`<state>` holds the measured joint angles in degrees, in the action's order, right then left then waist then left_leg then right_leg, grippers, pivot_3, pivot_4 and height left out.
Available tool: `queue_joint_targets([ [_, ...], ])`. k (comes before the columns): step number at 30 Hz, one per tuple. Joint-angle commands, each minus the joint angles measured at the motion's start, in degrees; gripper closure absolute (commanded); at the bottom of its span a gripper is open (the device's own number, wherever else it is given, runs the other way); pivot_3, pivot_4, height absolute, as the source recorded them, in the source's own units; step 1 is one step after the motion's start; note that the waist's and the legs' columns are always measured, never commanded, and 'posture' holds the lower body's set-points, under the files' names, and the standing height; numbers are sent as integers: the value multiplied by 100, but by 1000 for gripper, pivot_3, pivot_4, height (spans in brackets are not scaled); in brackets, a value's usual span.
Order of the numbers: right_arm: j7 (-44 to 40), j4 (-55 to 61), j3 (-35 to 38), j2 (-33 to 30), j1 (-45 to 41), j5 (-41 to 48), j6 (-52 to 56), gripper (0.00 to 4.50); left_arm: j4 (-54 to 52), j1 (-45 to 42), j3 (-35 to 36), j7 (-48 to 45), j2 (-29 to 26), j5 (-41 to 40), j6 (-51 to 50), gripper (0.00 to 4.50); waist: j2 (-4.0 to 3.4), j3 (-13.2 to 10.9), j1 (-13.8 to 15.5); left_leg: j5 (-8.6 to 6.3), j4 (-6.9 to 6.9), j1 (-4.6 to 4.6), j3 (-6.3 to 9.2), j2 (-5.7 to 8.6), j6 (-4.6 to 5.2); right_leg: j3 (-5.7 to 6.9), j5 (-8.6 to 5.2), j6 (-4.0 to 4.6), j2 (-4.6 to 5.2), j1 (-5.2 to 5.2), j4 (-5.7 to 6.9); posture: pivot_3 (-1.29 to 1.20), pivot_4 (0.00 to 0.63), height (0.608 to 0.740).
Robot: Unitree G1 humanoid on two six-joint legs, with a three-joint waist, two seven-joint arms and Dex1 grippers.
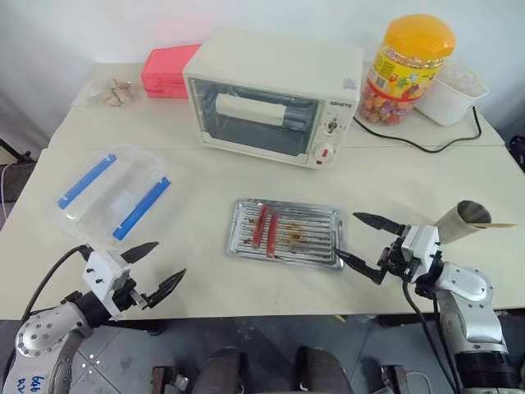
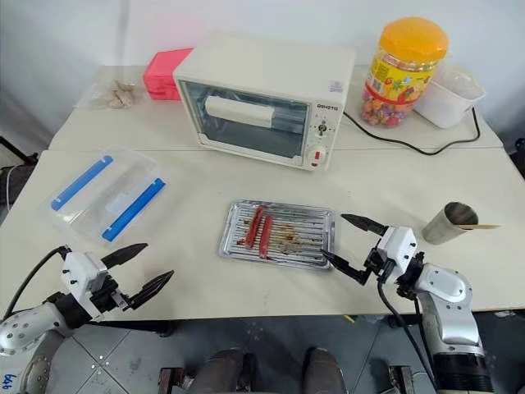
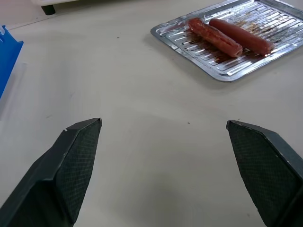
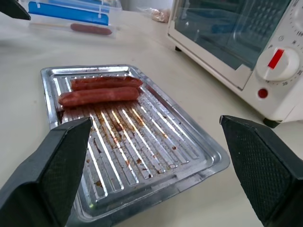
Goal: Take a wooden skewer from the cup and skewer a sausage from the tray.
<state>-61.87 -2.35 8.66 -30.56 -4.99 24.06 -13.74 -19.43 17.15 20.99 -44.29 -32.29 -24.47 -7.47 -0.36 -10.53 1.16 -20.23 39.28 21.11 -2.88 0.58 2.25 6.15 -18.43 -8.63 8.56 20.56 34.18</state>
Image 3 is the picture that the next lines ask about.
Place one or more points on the grilled split sausage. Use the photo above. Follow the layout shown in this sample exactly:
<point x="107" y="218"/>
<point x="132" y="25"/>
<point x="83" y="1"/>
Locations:
<point x="214" y="36"/>

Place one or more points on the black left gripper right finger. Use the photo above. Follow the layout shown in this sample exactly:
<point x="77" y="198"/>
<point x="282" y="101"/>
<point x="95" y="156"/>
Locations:
<point x="265" y="175"/>

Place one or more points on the white appliance with black foot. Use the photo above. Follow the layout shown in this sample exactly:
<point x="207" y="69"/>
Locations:
<point x="48" y="8"/>

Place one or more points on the blue plastic container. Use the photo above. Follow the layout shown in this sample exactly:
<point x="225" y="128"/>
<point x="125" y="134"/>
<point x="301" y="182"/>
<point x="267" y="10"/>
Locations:
<point x="8" y="63"/>

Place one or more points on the smooth red sausage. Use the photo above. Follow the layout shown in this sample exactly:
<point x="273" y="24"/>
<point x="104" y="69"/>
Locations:
<point x="243" y="36"/>

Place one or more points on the silver ribbed baking tray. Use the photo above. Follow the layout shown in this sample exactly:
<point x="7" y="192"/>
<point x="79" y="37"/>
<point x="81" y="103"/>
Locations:
<point x="239" y="56"/>

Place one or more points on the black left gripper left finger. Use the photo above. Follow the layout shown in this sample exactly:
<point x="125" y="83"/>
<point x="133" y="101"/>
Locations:
<point x="59" y="179"/>

